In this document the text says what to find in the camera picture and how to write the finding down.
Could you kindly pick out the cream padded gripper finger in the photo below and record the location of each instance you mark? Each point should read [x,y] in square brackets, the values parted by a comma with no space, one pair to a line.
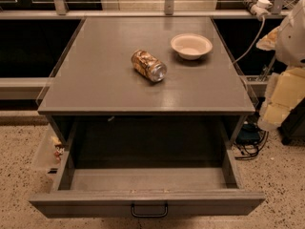
[283,93]
[268,41]

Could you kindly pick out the grey drawer cabinet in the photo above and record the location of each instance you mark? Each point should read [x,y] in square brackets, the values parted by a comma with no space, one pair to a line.
[146,92]

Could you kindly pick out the white paper bowl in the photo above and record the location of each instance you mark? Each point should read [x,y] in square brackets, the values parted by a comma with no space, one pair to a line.
[191,46]

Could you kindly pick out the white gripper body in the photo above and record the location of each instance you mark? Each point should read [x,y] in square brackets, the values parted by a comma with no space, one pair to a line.
[293,43]

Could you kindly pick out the small snack packet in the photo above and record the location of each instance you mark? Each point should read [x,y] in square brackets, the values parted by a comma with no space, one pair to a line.
[59,148]

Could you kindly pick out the black drawer handle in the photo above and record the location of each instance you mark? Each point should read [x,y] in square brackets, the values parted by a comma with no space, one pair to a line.
[149,211]

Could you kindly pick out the white power strip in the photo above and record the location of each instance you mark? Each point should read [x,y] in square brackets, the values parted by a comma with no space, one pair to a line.
[253,8]

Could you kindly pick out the open grey top drawer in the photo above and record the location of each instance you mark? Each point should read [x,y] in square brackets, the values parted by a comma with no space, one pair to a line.
[147,188]

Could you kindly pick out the orange soda can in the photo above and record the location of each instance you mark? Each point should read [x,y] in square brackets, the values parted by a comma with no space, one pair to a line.
[149,66]

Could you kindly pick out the clear plastic side bin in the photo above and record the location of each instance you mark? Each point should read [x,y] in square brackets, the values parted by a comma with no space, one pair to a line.
[44,159]

